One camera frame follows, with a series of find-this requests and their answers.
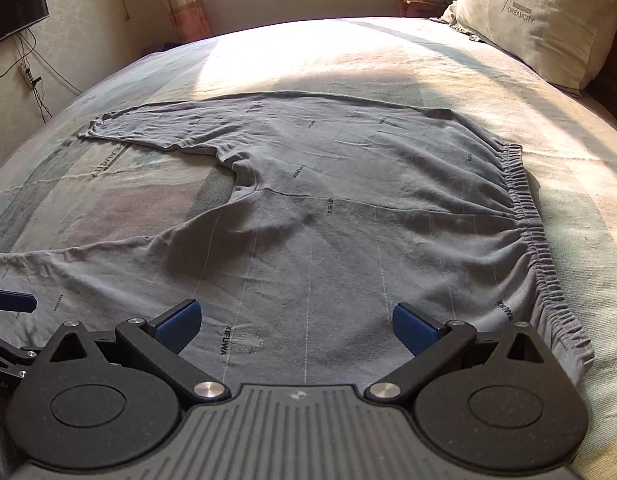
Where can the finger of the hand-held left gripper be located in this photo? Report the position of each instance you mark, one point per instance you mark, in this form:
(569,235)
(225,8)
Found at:
(13,302)
(18,360)

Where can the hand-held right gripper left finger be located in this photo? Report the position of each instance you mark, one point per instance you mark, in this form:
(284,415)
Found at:
(178,325)

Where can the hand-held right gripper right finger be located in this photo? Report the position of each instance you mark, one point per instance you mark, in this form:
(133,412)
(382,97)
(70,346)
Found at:
(413,330)

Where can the grey pants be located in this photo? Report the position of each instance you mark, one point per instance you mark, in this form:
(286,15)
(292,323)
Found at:
(338,235)

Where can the white power strip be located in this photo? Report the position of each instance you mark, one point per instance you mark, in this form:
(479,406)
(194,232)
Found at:
(28,76)

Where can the bed with patterned sheet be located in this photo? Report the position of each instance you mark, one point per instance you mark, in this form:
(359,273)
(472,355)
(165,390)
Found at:
(338,50)

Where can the wooden headboard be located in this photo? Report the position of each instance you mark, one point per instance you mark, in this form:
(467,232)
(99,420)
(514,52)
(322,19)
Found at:
(613,100)

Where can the wooden nightstand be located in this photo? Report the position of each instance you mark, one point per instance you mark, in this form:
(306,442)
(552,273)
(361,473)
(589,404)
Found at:
(421,7)

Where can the large beige pillow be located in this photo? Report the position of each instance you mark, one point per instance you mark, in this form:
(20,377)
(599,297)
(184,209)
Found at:
(533,15)

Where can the wall-mounted television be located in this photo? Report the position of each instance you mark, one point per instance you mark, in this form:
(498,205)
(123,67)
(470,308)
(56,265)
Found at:
(13,10)

